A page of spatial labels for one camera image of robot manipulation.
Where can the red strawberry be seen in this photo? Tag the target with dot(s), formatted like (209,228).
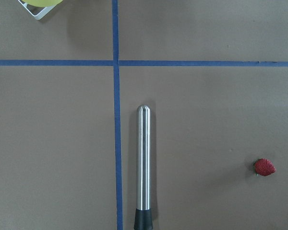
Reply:
(264,167)

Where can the white cup rack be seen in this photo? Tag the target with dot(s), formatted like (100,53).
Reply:
(37,12)

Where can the yellow cup on rack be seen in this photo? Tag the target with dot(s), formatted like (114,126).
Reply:
(42,3)

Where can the steel muddler black tip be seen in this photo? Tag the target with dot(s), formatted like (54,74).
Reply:
(143,212)

